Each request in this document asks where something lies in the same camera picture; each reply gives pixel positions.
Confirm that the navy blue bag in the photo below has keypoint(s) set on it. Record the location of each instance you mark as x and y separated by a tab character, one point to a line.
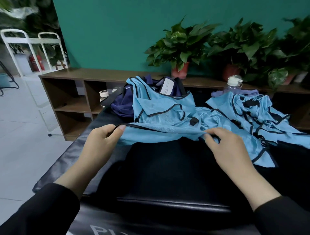
123	104

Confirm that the teal bucket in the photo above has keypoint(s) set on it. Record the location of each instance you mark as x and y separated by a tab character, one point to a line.
4	80

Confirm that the wooden shelf cabinet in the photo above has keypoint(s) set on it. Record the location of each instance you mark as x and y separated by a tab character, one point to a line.
68	104

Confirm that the person's left forearm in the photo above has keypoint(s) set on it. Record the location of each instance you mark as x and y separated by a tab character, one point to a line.
43	208

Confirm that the white metal rack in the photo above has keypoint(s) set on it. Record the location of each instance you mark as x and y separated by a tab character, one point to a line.
34	12

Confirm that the person's left hand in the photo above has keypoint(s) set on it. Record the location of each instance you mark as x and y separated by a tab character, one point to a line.
99	147

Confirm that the black leather bench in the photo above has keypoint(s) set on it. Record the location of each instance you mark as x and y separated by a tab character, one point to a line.
169	179

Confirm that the clear bottle silver cap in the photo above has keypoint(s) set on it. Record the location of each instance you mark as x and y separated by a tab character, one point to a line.
235	81

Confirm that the small white-lidded jar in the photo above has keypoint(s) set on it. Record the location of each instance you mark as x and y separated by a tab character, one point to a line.
103	94

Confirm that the green plant in white pot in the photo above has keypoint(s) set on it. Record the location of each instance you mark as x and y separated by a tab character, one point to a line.
295	43

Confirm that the green plant in red pot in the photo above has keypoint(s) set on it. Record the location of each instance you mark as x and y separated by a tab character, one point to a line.
242	43
181	41

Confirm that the person's right forearm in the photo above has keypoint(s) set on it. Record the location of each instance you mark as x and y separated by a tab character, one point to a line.
276	208

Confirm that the person's right hand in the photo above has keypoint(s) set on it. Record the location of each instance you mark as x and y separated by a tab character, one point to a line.
232	155

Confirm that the red bottle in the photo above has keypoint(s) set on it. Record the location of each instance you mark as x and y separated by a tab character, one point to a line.
36	63

